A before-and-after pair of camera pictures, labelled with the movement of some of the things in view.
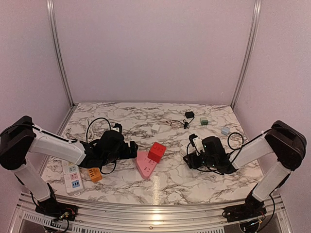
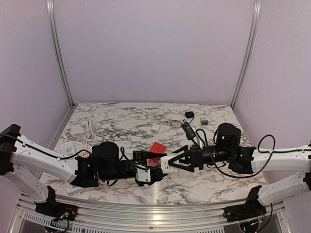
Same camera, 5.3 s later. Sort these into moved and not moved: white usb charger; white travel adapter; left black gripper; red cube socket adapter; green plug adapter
Moved: white travel adapter; left black gripper
Not moved: white usb charger; red cube socket adapter; green plug adapter
